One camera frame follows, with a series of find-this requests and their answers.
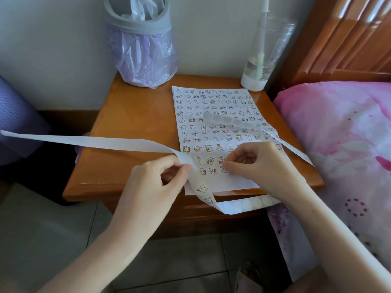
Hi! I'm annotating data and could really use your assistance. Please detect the person's left hand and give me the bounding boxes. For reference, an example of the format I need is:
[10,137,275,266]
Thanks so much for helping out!
[111,155,192,238]

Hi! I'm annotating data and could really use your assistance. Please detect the person's right hand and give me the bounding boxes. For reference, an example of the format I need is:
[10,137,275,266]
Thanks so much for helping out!
[221,142,309,205]

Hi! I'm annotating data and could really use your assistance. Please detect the long white sticker strip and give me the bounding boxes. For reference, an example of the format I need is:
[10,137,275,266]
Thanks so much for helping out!
[0,111,315,216]

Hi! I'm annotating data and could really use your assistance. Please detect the rows of stuck cartoon stickers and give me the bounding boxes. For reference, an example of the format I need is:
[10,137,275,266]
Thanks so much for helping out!
[174,88,281,176]

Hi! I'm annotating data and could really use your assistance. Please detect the white paper sheet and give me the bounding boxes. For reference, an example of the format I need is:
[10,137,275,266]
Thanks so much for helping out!
[172,86,283,196]

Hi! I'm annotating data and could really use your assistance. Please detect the person's left forearm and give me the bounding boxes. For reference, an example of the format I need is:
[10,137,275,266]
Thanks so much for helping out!
[38,222,149,293]

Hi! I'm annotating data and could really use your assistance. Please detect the person's right forearm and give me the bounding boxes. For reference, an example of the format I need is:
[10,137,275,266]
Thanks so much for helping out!
[284,183,391,293]

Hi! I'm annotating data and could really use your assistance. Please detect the person's leg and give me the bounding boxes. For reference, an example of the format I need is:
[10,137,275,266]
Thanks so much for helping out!
[284,265,334,293]

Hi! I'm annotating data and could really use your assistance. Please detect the wooden nightstand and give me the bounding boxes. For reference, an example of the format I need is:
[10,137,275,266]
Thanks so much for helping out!
[62,73,325,238]

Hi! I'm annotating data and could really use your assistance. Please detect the clear cup with white base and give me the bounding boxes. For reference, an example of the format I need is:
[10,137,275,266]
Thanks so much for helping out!
[240,16,297,92]

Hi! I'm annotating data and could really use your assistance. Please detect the pink floral bedding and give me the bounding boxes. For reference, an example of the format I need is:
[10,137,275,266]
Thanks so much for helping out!
[267,81,391,281]

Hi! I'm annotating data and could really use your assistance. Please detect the pink slipper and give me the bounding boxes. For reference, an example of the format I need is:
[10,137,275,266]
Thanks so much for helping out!
[233,260,265,293]

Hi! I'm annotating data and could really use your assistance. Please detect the purple plastic bin bag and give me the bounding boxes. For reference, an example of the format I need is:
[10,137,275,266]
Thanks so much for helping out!
[105,24,178,90]

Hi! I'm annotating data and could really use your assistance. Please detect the wooden bed headboard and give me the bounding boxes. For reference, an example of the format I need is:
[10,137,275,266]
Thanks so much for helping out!
[268,0,391,98]

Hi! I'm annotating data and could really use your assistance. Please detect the purple rolled mat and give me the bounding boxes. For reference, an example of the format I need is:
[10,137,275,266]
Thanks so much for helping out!
[0,74,51,167]

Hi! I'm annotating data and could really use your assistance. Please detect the white straw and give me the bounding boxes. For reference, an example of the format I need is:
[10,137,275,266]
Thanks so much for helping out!
[256,0,270,81]

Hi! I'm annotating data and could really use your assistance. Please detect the grey trash bin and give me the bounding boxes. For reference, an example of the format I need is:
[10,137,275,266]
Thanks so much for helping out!
[103,0,171,35]

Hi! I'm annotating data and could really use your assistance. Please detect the white backing scraps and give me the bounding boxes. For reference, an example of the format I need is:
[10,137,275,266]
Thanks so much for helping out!
[121,0,159,21]

